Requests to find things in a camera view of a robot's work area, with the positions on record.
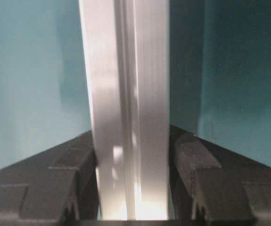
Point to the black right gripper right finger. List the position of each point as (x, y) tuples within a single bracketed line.
[(213, 186)]

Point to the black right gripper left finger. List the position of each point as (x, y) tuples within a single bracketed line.
[(52, 188)]

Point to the silver aluminium extrusion rail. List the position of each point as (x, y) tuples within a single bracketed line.
[(126, 53)]

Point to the teal table cloth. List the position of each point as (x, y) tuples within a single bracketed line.
[(220, 75)]

